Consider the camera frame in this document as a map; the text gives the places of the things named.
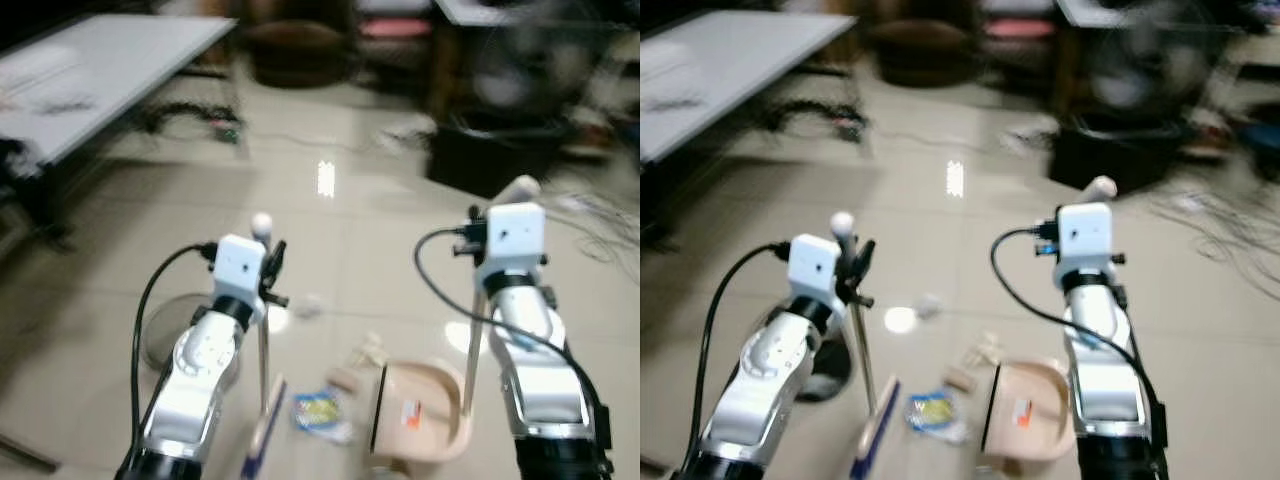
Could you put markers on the blue yellow snack wrapper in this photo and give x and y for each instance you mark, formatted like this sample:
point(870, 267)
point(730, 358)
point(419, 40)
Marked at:
point(320, 412)
point(935, 412)

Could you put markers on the beige crumpled paper scraps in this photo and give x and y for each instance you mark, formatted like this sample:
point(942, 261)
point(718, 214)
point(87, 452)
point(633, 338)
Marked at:
point(978, 362)
point(358, 365)

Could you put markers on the black floor fan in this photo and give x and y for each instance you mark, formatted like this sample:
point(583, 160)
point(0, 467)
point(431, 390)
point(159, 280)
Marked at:
point(515, 90)
point(1130, 90)

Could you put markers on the small white crumpled paper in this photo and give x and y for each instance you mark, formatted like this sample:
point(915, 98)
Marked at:
point(930, 304)
point(306, 306)

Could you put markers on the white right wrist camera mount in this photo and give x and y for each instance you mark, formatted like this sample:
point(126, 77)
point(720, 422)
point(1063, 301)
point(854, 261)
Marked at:
point(512, 235)
point(1085, 232)

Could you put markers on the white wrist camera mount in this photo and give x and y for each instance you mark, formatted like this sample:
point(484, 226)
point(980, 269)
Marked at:
point(1085, 232)
point(238, 265)
point(512, 235)
point(812, 265)

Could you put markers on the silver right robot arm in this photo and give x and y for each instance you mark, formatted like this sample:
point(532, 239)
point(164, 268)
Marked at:
point(540, 370)
point(1105, 370)

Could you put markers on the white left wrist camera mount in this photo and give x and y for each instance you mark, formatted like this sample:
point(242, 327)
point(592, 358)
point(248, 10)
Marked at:
point(238, 265)
point(812, 265)

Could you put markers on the round grey floor bin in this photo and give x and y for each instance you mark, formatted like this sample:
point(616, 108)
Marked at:
point(828, 375)
point(165, 330)

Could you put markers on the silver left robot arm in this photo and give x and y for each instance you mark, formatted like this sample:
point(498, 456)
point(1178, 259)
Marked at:
point(765, 370)
point(205, 365)

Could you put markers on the brown chair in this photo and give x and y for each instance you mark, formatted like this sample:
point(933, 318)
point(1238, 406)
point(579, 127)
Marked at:
point(922, 50)
point(298, 50)

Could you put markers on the white table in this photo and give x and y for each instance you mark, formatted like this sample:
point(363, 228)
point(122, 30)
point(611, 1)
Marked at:
point(725, 65)
point(90, 75)

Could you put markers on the pink cushioned stool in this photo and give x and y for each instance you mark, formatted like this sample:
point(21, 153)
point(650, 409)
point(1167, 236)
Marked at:
point(1018, 27)
point(394, 27)

